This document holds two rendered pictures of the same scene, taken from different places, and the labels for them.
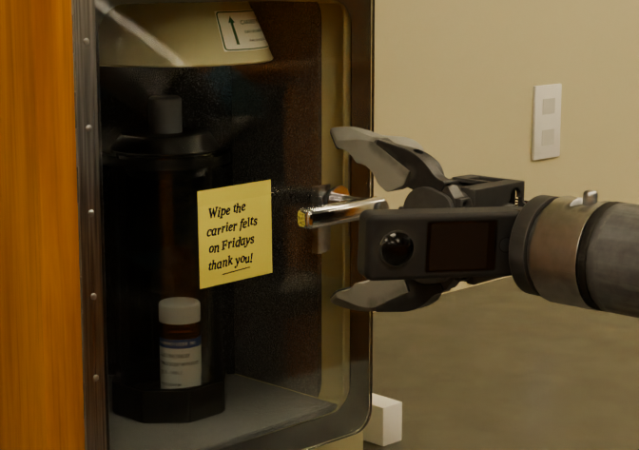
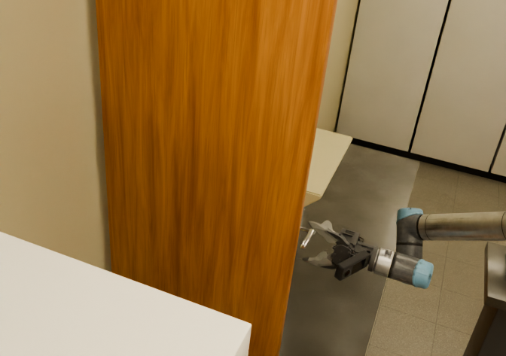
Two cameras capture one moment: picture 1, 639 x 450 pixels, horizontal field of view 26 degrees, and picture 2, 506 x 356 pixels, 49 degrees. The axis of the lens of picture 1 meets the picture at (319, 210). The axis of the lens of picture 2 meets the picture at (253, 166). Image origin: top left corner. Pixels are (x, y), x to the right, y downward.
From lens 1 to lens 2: 1.06 m
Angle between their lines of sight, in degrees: 32
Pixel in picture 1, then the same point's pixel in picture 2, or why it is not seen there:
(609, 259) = (398, 273)
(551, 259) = (381, 270)
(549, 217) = (380, 259)
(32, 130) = (286, 285)
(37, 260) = (282, 310)
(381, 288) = (323, 263)
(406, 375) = not seen: hidden behind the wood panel
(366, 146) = (323, 231)
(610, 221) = (397, 263)
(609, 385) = (322, 217)
